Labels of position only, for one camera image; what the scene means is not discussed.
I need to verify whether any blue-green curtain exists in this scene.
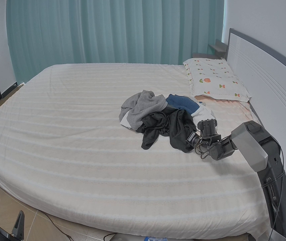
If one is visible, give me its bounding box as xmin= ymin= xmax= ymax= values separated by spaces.
xmin=6 ymin=0 xmax=226 ymax=84

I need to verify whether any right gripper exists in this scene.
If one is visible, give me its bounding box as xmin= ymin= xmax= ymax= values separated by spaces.
xmin=185 ymin=132 xmax=201 ymax=148

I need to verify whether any white printed pillow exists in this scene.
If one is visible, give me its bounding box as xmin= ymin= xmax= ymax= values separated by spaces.
xmin=183 ymin=58 xmax=250 ymax=102

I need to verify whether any black cable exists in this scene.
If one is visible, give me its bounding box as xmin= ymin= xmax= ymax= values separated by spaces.
xmin=44 ymin=213 xmax=74 ymax=241

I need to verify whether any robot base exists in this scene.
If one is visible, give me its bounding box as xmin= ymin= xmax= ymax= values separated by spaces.
xmin=112 ymin=232 xmax=170 ymax=241

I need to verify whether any pile of clothes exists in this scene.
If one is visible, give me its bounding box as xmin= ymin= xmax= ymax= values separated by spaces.
xmin=119 ymin=90 xmax=217 ymax=150

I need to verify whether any bed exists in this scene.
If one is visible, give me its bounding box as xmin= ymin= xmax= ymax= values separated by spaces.
xmin=0 ymin=28 xmax=286 ymax=239

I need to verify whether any grey bedside table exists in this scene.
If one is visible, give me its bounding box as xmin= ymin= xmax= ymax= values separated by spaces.
xmin=193 ymin=39 xmax=228 ymax=60

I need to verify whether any black T-shirt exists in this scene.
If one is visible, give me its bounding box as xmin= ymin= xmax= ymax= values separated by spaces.
xmin=168 ymin=109 xmax=198 ymax=153

